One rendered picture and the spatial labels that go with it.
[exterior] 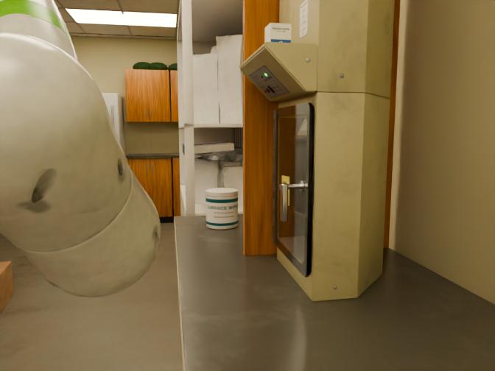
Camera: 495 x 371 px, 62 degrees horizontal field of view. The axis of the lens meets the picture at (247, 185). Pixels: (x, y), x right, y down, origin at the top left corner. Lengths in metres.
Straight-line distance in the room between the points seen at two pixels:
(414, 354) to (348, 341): 0.11
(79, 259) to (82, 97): 0.12
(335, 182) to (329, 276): 0.22
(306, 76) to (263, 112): 0.38
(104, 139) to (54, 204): 0.05
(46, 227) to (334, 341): 0.64
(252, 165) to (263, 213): 0.15
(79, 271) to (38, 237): 0.05
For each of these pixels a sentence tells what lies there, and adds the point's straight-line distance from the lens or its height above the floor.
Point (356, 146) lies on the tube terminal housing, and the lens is 0.95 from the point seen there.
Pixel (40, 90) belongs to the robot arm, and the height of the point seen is 1.35.
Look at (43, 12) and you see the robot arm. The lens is 0.63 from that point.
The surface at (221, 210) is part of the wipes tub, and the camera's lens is 1.61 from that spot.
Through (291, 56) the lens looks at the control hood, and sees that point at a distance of 0.90.
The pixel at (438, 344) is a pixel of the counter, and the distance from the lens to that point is 0.88.
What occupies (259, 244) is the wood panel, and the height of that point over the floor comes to 0.98.
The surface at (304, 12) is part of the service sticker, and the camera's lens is 1.03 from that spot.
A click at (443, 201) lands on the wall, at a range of 1.27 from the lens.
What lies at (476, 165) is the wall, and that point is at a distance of 1.17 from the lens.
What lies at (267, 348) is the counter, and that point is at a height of 0.94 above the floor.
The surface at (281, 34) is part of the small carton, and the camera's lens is 1.00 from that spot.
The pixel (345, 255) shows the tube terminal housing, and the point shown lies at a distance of 0.98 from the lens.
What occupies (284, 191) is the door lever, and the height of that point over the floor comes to 1.19.
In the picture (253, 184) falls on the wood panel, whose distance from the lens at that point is 1.26.
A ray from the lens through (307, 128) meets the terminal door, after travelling 0.93.
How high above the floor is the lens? 1.33
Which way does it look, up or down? 8 degrees down
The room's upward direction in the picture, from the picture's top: straight up
